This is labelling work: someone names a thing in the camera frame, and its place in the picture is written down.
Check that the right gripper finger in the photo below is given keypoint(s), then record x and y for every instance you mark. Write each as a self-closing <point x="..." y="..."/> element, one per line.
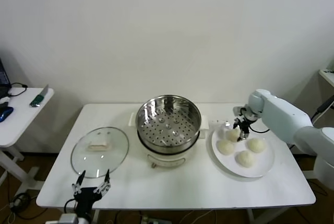
<point x="236" y="125"/>
<point x="244" y="134"/>

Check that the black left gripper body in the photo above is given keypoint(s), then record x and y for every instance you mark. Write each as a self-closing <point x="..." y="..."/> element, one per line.
<point x="86" y="195"/>

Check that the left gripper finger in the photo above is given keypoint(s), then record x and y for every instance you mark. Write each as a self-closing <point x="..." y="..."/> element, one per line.
<point x="106" y="181"/>
<point x="81" y="181"/>

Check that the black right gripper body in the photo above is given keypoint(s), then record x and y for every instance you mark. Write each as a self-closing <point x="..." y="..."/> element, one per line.
<point x="245" y="123"/>

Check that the white steamed baozi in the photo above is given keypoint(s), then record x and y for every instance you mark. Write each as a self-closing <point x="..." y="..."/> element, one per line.
<point x="231" y="135"/>
<point x="245" y="159"/>
<point x="225" y="147"/>
<point x="256" y="145"/>

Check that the round glass pot lid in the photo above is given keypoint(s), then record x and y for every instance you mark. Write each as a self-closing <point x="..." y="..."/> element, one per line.
<point x="114" y="156"/>

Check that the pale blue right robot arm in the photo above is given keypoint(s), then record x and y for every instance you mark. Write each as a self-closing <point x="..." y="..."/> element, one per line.
<point x="281" y="119"/>

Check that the stainless steel steamer basket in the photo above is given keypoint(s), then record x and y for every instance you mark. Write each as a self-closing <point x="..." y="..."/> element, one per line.
<point x="167" y="150"/>

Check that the large white plate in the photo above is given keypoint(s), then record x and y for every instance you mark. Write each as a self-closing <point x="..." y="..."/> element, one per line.
<point x="229" y="164"/>

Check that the grey floor power strip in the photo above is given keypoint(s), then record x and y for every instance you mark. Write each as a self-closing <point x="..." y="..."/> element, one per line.
<point x="152" y="220"/>

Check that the white electric cooking pot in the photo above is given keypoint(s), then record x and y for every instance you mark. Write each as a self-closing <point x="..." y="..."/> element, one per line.
<point x="167" y="161"/>

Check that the white table foot bar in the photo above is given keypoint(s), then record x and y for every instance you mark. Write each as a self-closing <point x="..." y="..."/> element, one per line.
<point x="309" y="175"/>

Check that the white work table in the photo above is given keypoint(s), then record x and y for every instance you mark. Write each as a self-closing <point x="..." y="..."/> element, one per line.
<point x="182" y="190"/>

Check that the black power adapter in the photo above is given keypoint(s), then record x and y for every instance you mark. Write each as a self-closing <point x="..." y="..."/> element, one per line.
<point x="324" y="105"/>

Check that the white side table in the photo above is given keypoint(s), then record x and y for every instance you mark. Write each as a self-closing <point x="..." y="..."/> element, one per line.
<point x="21" y="119"/>

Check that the white table with print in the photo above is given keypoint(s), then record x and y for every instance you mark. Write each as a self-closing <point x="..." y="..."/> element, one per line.
<point x="327" y="76"/>

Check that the blue computer mouse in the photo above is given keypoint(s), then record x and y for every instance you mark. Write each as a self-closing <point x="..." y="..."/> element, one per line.
<point x="5" y="113"/>

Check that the dark laptop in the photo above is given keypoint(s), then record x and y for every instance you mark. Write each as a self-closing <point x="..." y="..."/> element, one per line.
<point x="3" y="77"/>

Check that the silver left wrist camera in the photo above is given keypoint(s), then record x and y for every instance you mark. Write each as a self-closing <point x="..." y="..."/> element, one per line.
<point x="68" y="218"/>

